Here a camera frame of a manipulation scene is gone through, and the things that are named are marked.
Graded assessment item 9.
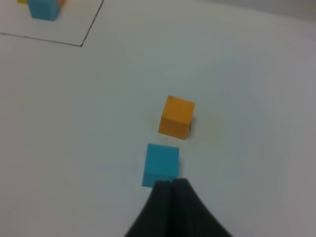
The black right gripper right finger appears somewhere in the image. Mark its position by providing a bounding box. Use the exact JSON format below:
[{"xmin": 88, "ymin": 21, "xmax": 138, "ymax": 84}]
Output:
[{"xmin": 171, "ymin": 179, "xmax": 231, "ymax": 237}]

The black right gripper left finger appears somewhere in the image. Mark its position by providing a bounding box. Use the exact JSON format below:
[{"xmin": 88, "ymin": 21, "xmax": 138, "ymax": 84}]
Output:
[{"xmin": 126, "ymin": 181, "xmax": 172, "ymax": 237}]

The template blue cube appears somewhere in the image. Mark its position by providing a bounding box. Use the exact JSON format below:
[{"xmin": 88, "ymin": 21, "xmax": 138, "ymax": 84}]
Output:
[{"xmin": 27, "ymin": 0, "xmax": 60, "ymax": 21}]

